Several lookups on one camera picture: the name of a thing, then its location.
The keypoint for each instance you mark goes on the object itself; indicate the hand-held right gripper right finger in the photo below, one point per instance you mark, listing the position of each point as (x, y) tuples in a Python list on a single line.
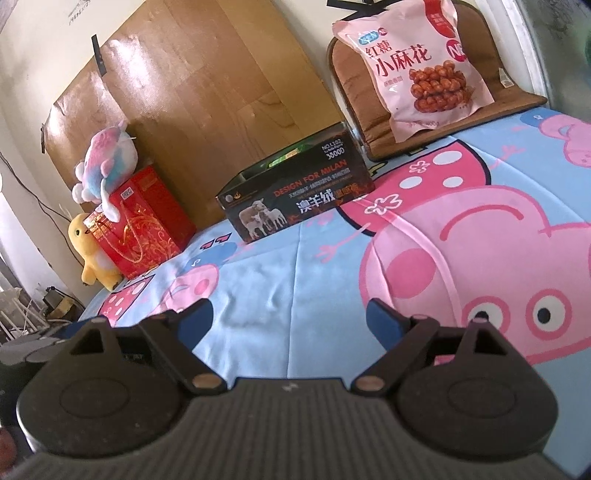
[(385, 323)]

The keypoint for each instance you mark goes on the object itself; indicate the white window frame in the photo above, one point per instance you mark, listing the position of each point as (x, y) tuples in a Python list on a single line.
[(526, 50)]

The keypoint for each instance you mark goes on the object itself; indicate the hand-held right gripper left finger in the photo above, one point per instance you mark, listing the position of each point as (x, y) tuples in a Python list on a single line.
[(198, 319)]

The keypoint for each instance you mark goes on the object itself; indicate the dark tin box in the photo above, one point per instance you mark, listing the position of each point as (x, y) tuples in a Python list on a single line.
[(300, 203)]

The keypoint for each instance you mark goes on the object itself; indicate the black tape piece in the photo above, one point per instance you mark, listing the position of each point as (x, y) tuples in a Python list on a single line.
[(99, 55)]

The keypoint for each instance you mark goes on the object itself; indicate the wooden board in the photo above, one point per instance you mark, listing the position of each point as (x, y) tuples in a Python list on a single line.
[(207, 92)]

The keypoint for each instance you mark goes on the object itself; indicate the yellow plush toy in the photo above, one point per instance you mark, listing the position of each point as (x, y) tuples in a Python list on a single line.
[(92, 258)]

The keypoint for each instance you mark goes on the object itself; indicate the green snack packet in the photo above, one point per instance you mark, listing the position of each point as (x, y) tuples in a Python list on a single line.
[(295, 154)]

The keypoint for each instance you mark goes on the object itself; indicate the pink snack bag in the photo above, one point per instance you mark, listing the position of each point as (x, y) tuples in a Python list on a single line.
[(415, 55)]

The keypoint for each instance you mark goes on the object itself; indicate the pink and blue plush toy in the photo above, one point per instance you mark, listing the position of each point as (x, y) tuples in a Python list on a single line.
[(108, 157)]

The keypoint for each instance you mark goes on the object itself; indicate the brown seat cushion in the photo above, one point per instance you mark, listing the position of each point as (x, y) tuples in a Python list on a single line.
[(351, 92)]

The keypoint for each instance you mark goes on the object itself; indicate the grey object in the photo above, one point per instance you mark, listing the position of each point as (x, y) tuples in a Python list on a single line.
[(27, 350)]

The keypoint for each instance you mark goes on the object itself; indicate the red gift bag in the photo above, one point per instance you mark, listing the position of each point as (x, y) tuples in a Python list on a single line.
[(147, 221)]

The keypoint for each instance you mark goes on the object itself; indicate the cartoon printed bedsheet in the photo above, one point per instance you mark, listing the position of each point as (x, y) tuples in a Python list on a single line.
[(300, 286)]

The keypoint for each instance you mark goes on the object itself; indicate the black tape strips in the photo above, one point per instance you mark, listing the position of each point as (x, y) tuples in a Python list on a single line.
[(355, 2)]

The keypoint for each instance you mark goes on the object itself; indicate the small brown box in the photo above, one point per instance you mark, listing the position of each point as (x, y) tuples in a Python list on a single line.
[(60, 304)]

